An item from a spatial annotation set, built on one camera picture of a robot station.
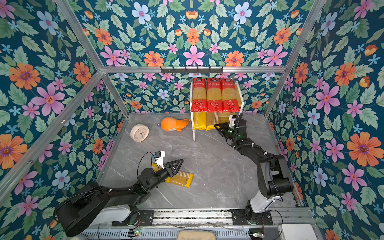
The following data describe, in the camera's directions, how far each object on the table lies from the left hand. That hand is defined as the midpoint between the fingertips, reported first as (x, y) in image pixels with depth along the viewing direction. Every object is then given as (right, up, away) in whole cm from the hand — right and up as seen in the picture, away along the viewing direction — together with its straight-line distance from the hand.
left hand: (183, 159), depth 76 cm
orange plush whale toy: (-11, +19, +29) cm, 36 cm away
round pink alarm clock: (-32, +13, +23) cm, 42 cm away
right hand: (+17, +19, +11) cm, 28 cm away
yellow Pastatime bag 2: (-2, -13, +9) cm, 16 cm away
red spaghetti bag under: (+17, +35, +6) cm, 39 cm away
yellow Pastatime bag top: (+9, +21, +16) cm, 28 cm away
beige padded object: (+8, -32, -9) cm, 34 cm away
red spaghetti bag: (+24, +31, +1) cm, 39 cm away
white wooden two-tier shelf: (+30, +31, +2) cm, 43 cm away
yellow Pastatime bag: (+16, +22, +16) cm, 31 cm away
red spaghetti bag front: (+8, +32, +3) cm, 33 cm away
